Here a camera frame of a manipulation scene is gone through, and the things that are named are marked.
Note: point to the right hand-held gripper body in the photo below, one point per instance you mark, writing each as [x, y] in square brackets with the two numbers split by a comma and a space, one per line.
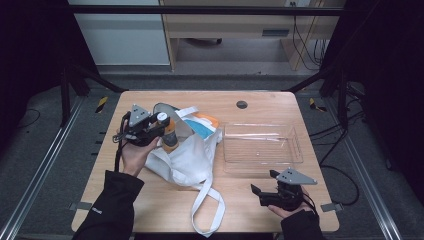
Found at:
[286, 195]

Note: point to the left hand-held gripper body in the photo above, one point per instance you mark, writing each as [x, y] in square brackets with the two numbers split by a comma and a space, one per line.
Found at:
[140, 130]

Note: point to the orange bottle white cap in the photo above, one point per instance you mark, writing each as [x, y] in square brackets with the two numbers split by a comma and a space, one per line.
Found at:
[169, 133]

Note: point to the clear plastic tray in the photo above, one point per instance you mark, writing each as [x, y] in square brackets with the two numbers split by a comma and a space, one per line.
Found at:
[263, 146]

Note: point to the white tote bag coloured patches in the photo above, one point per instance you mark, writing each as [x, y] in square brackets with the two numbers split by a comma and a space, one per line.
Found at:
[186, 160]

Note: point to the person's right hand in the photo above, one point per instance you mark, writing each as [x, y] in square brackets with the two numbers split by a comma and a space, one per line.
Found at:
[286, 210]

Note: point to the person's left hand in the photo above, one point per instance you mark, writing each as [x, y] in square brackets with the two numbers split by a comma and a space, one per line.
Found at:
[135, 156]

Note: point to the yellow black tape strip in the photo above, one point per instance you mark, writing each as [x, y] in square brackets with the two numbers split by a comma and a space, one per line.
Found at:
[101, 104]
[315, 105]

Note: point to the grey tape piece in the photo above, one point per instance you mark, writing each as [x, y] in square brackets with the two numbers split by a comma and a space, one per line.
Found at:
[331, 207]
[80, 206]

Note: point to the dark round table grommet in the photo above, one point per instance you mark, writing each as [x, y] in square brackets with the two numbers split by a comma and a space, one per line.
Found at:
[241, 104]

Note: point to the black metal stand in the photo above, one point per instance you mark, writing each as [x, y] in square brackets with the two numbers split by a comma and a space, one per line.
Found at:
[341, 96]
[65, 93]

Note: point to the white cabinet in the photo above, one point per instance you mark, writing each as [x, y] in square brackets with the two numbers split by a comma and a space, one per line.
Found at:
[121, 36]

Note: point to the light wooden desk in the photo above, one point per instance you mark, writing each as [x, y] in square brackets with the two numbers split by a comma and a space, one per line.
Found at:
[230, 28]

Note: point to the black curtain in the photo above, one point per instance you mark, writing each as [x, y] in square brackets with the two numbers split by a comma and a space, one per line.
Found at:
[390, 83]
[30, 50]

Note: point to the aluminium rail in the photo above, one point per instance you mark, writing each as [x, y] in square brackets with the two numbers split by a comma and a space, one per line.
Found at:
[366, 176]
[40, 163]

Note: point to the black horizontal frame bar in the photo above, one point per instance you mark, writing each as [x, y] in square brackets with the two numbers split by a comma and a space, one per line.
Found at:
[200, 10]

